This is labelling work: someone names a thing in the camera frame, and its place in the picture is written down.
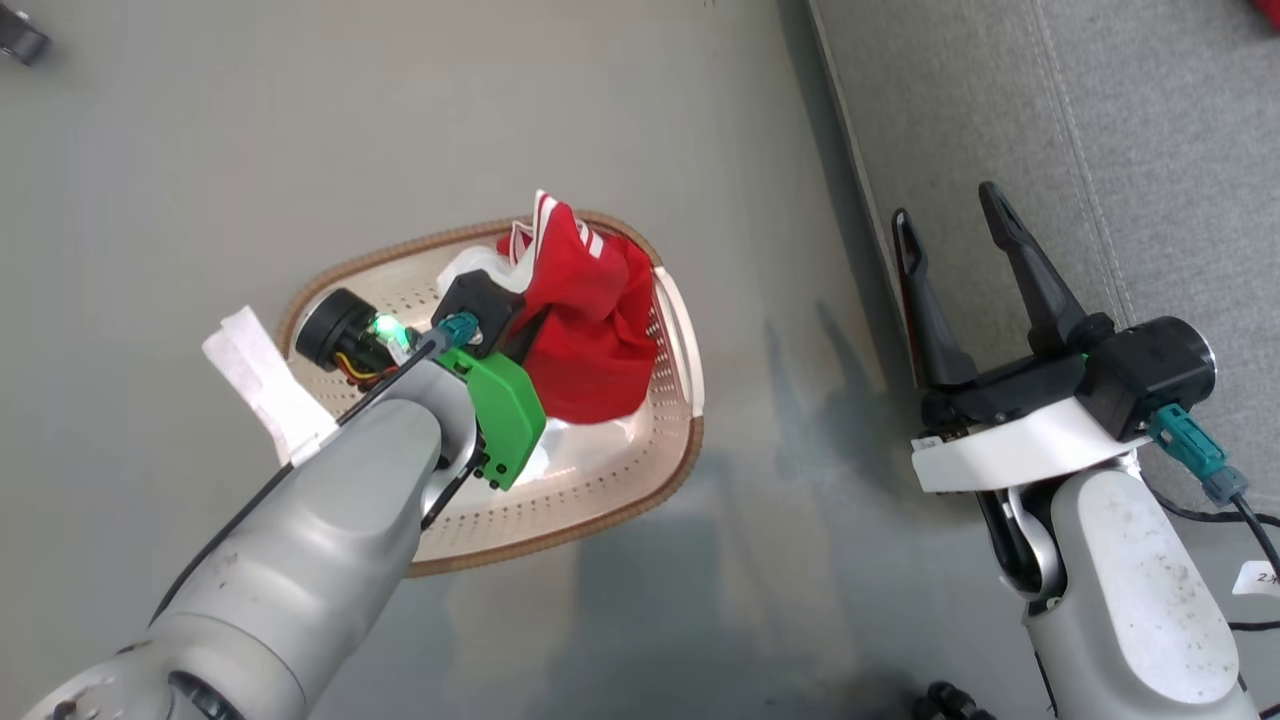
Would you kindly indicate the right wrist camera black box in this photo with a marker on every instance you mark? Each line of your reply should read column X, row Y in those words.
column 1145, row 372

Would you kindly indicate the grey fabric sofa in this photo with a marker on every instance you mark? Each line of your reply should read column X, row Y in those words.
column 1000, row 120

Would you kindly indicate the white laundry basket brown rim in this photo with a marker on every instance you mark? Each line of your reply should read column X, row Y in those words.
column 600, row 490

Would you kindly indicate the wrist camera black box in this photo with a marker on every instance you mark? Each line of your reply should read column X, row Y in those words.
column 1145, row 372
column 482, row 305

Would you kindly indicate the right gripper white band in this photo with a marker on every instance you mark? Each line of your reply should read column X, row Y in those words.
column 1020, row 445

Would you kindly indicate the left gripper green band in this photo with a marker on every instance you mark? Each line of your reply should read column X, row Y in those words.
column 505, row 410

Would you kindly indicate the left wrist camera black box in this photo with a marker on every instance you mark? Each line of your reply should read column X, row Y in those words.
column 482, row 305

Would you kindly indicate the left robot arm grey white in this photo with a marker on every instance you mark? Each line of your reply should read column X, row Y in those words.
column 300, row 560

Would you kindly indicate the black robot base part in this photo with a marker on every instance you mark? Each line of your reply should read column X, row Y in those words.
column 950, row 702

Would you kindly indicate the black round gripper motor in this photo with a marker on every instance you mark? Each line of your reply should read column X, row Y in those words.
column 335, row 332

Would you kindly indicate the red garment narrow white stripes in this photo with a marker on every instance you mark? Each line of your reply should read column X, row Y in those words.
column 590, row 320

